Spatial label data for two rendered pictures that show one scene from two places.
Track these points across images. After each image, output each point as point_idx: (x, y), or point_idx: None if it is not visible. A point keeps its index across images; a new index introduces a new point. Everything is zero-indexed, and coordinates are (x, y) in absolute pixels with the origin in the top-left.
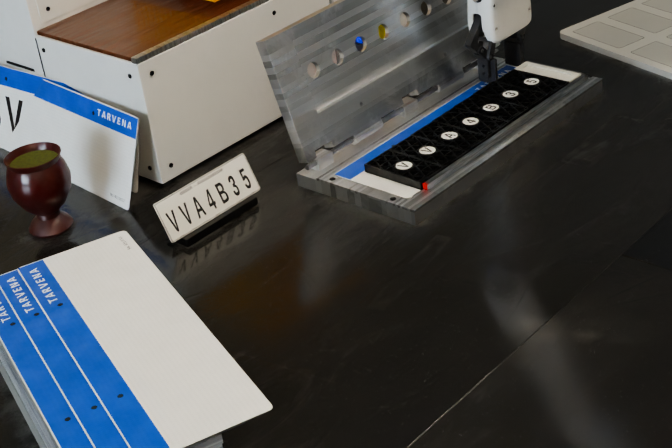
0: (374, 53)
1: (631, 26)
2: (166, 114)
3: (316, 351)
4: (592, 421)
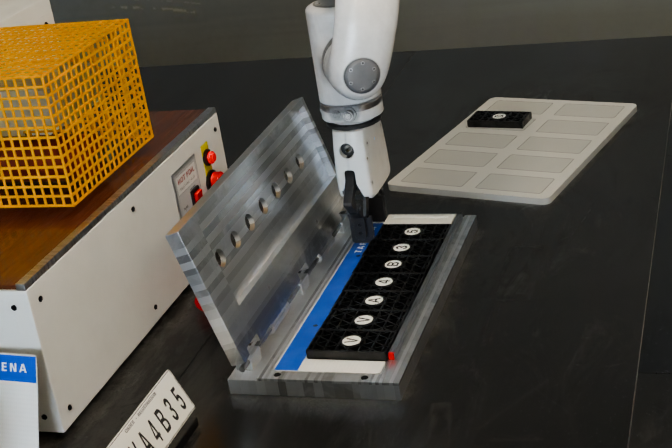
0: (262, 230)
1: (454, 165)
2: (58, 346)
3: None
4: None
